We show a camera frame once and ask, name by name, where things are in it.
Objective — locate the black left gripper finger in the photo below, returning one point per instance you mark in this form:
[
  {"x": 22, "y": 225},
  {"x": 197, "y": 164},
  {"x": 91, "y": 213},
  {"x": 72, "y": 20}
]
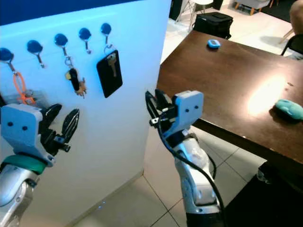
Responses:
[
  {"x": 71, "y": 124},
  {"x": 53, "y": 113}
]

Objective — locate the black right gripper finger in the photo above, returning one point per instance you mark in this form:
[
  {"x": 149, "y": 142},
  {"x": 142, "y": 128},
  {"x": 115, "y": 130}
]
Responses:
[
  {"x": 150, "y": 105},
  {"x": 163, "y": 100}
]

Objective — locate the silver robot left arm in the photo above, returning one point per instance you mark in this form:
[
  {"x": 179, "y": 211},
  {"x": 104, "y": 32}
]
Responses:
[{"x": 14, "y": 194}]

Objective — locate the black key fob bunch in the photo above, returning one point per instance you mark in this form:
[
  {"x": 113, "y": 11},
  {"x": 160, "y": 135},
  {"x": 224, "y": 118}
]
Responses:
[{"x": 74, "y": 79}]

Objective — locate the black card holder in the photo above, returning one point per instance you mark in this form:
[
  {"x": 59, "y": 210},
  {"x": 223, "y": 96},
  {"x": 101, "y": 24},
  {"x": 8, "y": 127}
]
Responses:
[{"x": 108, "y": 85}]

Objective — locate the silver key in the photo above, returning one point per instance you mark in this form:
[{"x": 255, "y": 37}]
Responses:
[{"x": 112, "y": 61}]

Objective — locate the dark brown wooden table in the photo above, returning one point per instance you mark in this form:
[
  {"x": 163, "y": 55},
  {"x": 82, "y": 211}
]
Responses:
[{"x": 218, "y": 75}]

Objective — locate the small blue timer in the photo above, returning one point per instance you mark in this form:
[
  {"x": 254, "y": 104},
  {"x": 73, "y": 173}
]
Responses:
[{"x": 213, "y": 44}]

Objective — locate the black bag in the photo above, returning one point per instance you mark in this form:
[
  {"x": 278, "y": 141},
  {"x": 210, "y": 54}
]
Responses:
[{"x": 213, "y": 23}]

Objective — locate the white round stool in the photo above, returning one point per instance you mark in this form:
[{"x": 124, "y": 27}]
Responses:
[{"x": 200, "y": 4}]

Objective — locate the grey armchair wooden legs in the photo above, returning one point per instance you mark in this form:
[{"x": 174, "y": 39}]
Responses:
[{"x": 251, "y": 4}]

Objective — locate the black chair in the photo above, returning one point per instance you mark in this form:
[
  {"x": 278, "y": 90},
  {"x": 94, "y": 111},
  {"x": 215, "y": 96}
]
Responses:
[{"x": 293, "y": 45}]

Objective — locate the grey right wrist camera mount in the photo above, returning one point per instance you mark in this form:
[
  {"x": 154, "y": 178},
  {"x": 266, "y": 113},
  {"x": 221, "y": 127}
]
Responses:
[{"x": 187, "y": 111}]

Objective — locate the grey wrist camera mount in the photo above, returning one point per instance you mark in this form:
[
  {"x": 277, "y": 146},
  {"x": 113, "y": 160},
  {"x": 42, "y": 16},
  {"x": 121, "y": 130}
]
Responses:
[
  {"x": 21, "y": 130},
  {"x": 187, "y": 111}
]

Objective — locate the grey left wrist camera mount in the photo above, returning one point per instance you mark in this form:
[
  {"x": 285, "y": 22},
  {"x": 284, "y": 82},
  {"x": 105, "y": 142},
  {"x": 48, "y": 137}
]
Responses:
[{"x": 21, "y": 130}]

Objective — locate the blue round wall hook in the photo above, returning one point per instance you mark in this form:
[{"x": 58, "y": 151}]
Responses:
[
  {"x": 84, "y": 33},
  {"x": 34, "y": 46},
  {"x": 5, "y": 54},
  {"x": 60, "y": 39},
  {"x": 106, "y": 28}
]

